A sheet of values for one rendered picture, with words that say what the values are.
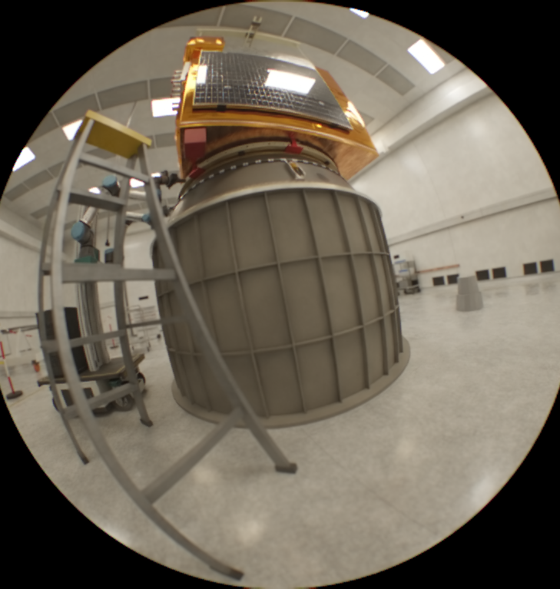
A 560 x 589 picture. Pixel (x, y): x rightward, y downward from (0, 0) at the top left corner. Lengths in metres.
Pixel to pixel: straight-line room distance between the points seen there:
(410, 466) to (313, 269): 0.92
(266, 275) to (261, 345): 0.33
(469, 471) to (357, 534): 0.39
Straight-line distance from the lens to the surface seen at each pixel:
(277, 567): 0.67
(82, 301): 1.82
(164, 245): 0.72
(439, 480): 0.79
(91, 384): 1.67
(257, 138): 1.57
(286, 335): 0.94
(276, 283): 0.92
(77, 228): 1.62
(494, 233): 5.45
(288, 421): 1.05
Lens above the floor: 0.64
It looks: level
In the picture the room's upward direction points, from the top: 10 degrees counter-clockwise
